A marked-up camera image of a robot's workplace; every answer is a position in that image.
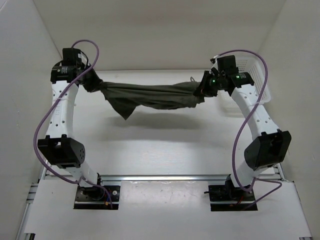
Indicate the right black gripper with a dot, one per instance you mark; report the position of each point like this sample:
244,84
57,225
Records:
203,90

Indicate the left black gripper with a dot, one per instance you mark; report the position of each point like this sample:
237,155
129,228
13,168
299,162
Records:
96,83

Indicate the olive green shorts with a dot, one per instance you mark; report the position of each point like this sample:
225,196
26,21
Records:
125,97

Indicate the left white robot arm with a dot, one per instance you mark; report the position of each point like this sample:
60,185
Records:
54,141

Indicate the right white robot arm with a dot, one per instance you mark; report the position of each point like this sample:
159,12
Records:
269,144

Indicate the white perforated plastic basket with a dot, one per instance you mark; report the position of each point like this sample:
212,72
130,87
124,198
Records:
256,70

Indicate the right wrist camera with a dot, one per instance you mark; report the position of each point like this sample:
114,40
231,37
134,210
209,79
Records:
226,65

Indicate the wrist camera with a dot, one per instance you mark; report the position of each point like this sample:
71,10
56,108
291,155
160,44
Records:
226,65
73,57

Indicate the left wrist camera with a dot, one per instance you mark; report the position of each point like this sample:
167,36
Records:
73,57

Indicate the front aluminium rail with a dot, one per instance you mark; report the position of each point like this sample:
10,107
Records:
143,178

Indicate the aluminium rail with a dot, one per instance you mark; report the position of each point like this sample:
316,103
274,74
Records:
281,172
40,217
143,178

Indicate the right aluminium rail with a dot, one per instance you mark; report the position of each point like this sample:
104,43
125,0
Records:
281,172

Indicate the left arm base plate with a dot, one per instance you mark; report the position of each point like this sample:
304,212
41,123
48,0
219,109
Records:
110,195

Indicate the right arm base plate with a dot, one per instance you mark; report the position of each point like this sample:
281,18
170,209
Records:
237,200

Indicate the left aluminium rail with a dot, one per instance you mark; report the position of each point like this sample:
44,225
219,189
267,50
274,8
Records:
40,217

